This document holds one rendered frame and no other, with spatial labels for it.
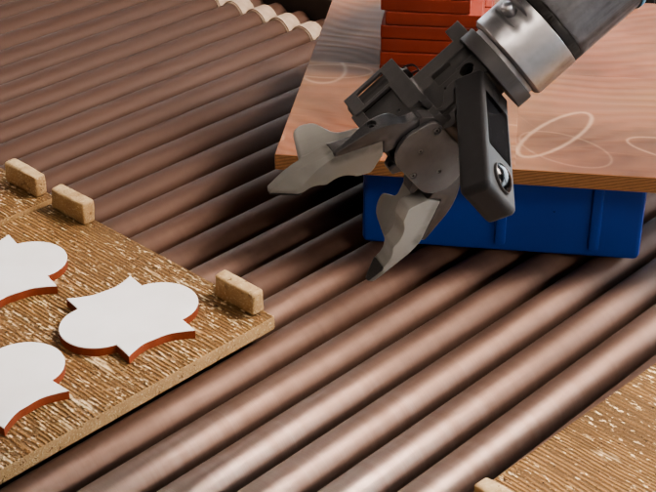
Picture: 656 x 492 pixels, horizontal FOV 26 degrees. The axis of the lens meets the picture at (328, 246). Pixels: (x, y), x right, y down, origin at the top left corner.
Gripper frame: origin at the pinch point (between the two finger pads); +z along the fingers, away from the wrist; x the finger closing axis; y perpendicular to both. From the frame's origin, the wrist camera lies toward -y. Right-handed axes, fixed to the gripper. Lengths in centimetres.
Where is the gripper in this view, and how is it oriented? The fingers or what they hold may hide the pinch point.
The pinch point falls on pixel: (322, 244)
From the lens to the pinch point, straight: 112.6
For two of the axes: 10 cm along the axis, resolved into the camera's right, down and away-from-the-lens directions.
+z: -7.5, 6.5, 1.2
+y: -4.1, -6.0, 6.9
